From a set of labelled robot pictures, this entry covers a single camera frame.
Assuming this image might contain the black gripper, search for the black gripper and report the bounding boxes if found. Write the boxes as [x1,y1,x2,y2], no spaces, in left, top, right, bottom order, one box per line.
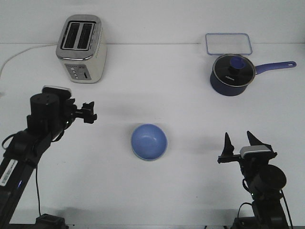
[217,131,277,181]
[63,99,97,124]

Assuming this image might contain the blue bowl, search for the blue bowl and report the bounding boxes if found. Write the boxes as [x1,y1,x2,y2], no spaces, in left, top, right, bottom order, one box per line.
[131,124,168,161]

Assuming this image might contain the green bowl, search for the green bowl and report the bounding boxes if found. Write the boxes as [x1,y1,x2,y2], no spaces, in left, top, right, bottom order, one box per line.
[135,154,163,162]

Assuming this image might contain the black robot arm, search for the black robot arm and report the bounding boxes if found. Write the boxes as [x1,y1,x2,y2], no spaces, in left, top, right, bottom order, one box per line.
[0,93,97,229]
[217,131,293,229]

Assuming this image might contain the silver cream two-slot toaster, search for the silver cream two-slot toaster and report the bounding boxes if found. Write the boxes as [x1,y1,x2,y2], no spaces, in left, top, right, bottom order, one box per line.
[56,14,107,84]

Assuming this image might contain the glass pot lid blue knob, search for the glass pot lid blue knob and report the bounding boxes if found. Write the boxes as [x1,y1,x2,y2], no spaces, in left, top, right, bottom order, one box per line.
[212,54,255,87]

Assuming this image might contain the clear container blue rim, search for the clear container blue rim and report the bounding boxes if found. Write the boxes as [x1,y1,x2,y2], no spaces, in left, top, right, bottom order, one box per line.
[205,33,253,55]

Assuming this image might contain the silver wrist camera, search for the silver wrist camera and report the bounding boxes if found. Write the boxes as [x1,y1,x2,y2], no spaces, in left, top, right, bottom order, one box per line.
[42,85,72,98]
[240,145,272,159]

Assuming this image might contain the blue saucepan with handle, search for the blue saucepan with handle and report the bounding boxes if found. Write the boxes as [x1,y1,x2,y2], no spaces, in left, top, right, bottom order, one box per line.
[210,61,297,96]

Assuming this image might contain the white toaster power cable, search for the white toaster power cable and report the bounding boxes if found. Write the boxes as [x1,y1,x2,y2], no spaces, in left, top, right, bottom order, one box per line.
[0,43,59,77]

